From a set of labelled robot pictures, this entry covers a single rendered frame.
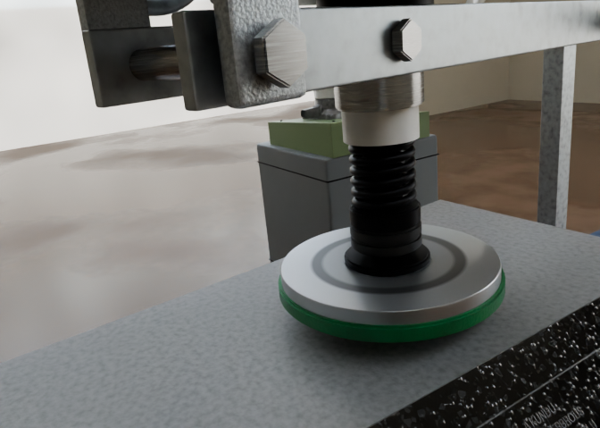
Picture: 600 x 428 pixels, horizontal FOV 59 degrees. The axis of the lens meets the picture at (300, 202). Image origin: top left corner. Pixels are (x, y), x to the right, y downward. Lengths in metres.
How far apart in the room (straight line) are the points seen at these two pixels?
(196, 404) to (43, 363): 0.18
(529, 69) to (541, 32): 7.73
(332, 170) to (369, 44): 1.01
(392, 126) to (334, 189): 0.94
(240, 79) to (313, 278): 0.27
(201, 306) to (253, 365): 0.14
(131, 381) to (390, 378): 0.22
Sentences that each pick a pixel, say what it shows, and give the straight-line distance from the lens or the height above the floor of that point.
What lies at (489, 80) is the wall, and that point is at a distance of 8.26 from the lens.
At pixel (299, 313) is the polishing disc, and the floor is 0.86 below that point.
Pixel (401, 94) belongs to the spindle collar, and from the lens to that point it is 0.46.
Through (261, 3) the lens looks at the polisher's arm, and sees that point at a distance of 0.28.
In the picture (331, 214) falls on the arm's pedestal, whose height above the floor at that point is 0.65.
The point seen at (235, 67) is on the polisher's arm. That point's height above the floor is 1.08.
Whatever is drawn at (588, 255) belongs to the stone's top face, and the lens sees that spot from 0.70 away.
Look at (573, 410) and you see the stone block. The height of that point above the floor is 0.78.
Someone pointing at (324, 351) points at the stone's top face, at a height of 0.83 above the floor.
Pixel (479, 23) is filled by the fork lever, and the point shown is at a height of 1.09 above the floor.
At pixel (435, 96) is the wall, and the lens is 7.46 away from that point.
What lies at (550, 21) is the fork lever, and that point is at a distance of 0.66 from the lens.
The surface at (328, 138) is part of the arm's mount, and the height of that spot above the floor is 0.85.
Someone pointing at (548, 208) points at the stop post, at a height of 0.38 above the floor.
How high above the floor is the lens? 1.09
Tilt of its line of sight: 17 degrees down
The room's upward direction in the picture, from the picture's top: 6 degrees counter-clockwise
